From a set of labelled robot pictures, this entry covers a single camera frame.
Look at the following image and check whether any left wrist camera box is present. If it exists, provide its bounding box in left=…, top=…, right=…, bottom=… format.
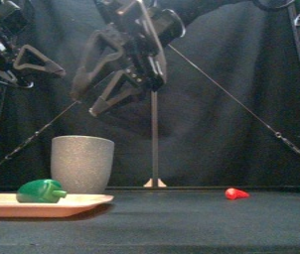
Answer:
left=0, top=0, right=36, bottom=25

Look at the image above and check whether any thin diagonal brace cable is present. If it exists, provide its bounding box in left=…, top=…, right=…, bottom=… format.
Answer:
left=0, top=100, right=81, bottom=181

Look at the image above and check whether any vertical metal frame pole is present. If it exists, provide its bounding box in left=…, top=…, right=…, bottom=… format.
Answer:
left=142, top=89, right=169, bottom=189

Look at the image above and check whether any diagonal brace cable with turnbuckle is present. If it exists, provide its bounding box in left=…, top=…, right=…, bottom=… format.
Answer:
left=168, top=45, right=300, bottom=171

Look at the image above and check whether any red toy chili pepper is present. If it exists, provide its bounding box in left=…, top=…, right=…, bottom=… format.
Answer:
left=225, top=188, right=251, bottom=201

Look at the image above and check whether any grey speckled cup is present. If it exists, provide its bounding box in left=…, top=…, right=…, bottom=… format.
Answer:
left=50, top=134, right=115, bottom=195

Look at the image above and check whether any black cloth backdrop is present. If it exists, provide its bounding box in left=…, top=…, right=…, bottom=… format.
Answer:
left=0, top=0, right=300, bottom=189

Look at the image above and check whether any green toy bell pepper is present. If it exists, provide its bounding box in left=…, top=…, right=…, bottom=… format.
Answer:
left=15, top=179, right=70, bottom=204

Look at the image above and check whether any pink plastic plate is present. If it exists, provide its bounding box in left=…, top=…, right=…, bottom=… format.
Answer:
left=0, top=192, right=115, bottom=219

